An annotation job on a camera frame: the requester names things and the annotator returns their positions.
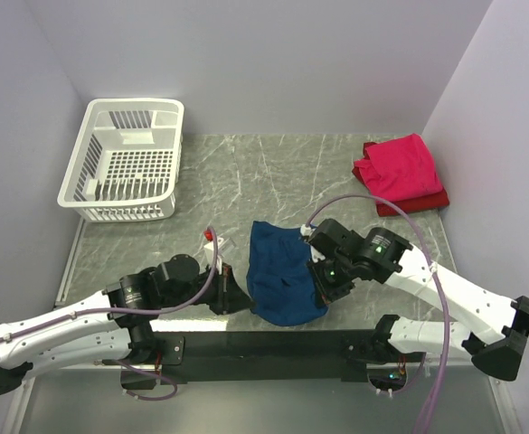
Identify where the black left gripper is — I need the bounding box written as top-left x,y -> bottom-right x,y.
162,261 -> 256,314

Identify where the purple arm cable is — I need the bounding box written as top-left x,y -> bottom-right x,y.
0,225 -> 222,401
305,193 -> 450,434

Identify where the blue t shirt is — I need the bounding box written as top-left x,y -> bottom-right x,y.
246,221 -> 328,326

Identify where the red folded t shirt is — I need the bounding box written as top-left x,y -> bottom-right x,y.
352,142 -> 449,217

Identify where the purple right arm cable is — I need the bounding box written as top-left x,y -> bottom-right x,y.
305,193 -> 450,434

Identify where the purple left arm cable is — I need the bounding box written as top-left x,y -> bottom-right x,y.
0,225 -> 222,401

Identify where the aluminium rail frame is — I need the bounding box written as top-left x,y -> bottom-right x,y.
19,210 -> 509,433

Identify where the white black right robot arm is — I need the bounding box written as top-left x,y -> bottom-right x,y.
300,219 -> 529,382

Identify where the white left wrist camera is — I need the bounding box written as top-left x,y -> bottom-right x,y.
203,229 -> 236,274

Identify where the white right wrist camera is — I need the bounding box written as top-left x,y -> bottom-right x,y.
299,224 -> 326,263

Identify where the black base beam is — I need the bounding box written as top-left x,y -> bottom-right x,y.
100,329 -> 426,390

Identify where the pink folded t shirt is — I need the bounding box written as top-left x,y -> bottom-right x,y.
353,134 -> 444,202

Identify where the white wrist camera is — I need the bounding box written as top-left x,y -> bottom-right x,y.
299,224 -> 326,263
203,229 -> 236,274

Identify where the white plastic basket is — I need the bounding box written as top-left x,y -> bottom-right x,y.
57,98 -> 184,222

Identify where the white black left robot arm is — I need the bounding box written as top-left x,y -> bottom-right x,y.
0,254 -> 254,395

